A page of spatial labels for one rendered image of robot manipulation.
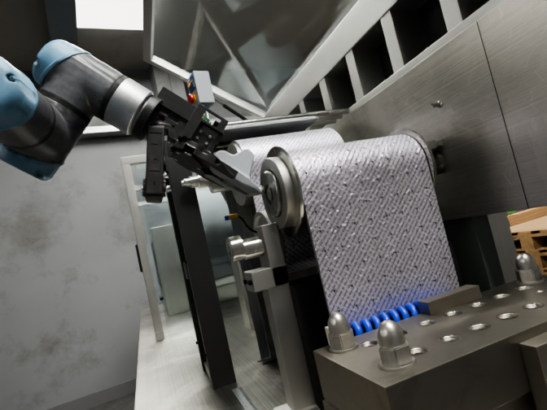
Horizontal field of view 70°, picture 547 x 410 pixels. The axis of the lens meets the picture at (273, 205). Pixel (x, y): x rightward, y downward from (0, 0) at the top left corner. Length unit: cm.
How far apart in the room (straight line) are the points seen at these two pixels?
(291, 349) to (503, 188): 42
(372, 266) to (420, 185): 16
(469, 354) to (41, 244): 405
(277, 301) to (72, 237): 372
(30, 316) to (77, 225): 90
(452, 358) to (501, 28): 47
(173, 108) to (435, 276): 49
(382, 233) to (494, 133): 24
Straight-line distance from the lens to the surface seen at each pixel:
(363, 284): 60
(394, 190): 65
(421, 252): 67
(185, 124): 62
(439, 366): 43
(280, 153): 60
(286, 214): 58
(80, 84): 62
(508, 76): 69
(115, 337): 429
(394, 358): 43
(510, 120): 69
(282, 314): 64
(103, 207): 430
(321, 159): 60
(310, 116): 96
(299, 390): 67
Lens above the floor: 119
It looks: 4 degrees up
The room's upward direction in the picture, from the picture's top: 13 degrees counter-clockwise
